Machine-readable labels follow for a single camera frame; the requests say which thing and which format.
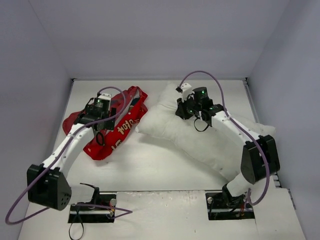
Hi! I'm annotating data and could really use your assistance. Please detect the red printed pillowcase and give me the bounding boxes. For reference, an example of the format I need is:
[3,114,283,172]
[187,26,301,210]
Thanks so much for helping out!
[62,85,149,161]

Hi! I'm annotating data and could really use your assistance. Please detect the white pillow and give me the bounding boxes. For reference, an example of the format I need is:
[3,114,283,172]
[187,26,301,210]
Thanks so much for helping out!
[134,82,277,183]

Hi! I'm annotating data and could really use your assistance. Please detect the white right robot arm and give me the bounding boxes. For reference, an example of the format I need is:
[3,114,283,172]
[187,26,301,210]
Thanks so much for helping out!
[175,83,280,205]

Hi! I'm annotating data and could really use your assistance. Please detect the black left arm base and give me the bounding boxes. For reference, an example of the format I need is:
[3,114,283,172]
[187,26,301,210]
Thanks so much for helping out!
[68,183,117,224]

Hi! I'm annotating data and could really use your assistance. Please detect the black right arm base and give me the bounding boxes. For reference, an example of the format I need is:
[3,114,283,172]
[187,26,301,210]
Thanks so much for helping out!
[205,185,255,221]

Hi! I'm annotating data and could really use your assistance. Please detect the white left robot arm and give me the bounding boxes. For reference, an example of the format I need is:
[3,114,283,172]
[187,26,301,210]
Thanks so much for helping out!
[27,93,117,211]

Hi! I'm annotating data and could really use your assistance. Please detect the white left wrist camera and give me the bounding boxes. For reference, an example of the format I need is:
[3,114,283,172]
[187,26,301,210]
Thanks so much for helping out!
[97,93,112,101]

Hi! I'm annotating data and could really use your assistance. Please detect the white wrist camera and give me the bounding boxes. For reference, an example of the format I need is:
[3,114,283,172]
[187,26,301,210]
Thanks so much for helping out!
[97,93,112,101]
[176,83,193,102]

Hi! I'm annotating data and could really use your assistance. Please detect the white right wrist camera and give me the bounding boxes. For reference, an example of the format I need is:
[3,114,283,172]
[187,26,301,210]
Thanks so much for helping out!
[176,83,193,102]

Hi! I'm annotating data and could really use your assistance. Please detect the black cable loop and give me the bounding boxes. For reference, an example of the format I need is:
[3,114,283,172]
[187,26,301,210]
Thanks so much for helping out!
[68,209,86,239]

